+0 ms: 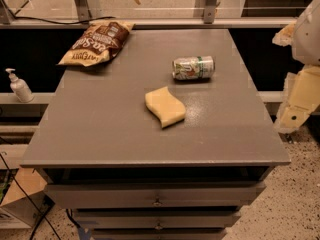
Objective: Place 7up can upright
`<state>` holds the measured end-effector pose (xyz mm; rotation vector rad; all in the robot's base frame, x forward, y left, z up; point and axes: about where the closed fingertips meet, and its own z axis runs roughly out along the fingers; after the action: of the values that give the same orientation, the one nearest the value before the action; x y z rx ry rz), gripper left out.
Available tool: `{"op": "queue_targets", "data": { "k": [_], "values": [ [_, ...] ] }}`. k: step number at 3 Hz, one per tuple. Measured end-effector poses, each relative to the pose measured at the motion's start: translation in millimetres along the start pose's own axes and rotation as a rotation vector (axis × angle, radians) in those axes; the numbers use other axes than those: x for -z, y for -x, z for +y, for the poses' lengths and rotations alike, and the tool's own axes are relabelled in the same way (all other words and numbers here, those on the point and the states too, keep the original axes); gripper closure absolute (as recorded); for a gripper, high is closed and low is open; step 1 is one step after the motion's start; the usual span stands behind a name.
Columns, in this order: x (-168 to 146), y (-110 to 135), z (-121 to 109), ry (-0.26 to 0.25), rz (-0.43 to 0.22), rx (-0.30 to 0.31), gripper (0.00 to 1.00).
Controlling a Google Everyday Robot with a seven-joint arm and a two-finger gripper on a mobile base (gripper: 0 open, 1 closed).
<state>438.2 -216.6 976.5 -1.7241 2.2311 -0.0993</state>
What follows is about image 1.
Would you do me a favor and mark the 7up soda can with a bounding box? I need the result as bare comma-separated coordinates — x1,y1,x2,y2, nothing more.
172,56,215,81

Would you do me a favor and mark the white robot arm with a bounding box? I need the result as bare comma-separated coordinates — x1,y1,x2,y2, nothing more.
272,0,320,134

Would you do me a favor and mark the yellow wavy sponge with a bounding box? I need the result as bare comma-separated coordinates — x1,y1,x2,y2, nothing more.
145,87,186,128

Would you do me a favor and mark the grey drawer cabinet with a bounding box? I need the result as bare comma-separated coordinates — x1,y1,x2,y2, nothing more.
23,29,289,240

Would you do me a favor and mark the top drawer knob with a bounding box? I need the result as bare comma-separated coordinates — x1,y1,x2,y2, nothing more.
153,199,163,207

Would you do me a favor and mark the drawer knob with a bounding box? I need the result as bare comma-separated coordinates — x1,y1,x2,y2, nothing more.
154,223,163,231
153,199,163,207

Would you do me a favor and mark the brown chip bag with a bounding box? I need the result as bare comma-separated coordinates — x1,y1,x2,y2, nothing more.
59,20,134,67

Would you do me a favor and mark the white pump bottle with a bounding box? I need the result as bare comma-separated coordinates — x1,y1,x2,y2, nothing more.
6,68,34,103

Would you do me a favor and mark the cardboard box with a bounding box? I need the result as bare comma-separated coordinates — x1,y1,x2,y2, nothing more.
0,168,47,229

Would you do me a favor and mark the black floor cable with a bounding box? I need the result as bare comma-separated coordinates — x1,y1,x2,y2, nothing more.
0,152,63,240

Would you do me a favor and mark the black cable on shelf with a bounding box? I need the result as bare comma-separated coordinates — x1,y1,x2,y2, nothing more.
0,0,116,26

